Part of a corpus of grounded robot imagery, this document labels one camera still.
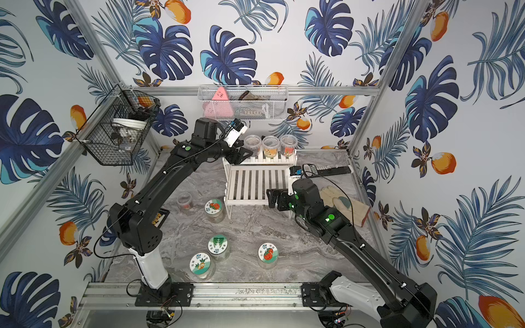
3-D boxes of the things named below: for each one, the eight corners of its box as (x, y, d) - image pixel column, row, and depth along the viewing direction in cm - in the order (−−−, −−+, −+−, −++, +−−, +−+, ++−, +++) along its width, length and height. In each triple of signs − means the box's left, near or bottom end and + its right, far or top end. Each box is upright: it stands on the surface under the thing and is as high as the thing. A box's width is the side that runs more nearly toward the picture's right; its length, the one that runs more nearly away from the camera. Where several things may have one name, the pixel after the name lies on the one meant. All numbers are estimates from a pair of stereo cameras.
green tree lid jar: (210, 261, 84) (206, 254, 77) (213, 242, 89) (209, 234, 82) (228, 261, 84) (225, 254, 77) (230, 242, 89) (228, 234, 82)
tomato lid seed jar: (207, 223, 95) (203, 213, 88) (210, 208, 100) (206, 198, 93) (224, 223, 95) (220, 213, 88) (225, 208, 100) (223, 198, 93)
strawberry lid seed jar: (258, 269, 82) (257, 263, 75) (258, 250, 87) (258, 242, 80) (277, 269, 82) (279, 263, 75) (276, 250, 87) (278, 242, 80)
